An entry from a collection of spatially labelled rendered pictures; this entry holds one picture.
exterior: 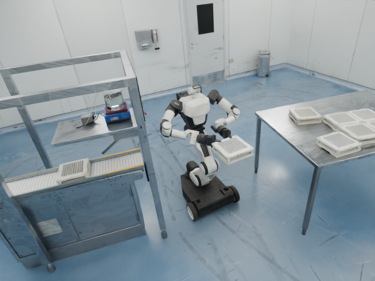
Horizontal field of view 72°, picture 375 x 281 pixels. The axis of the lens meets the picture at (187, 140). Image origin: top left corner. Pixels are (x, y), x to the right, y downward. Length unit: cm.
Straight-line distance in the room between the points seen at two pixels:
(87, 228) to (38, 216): 44
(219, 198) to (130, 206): 95
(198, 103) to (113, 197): 116
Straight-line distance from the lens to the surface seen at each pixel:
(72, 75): 583
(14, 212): 248
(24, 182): 263
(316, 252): 283
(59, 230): 274
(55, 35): 570
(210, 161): 261
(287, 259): 271
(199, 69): 643
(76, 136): 205
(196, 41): 626
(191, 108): 240
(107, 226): 273
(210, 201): 284
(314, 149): 249
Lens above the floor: 221
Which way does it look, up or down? 31 degrees down
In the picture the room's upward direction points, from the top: 6 degrees counter-clockwise
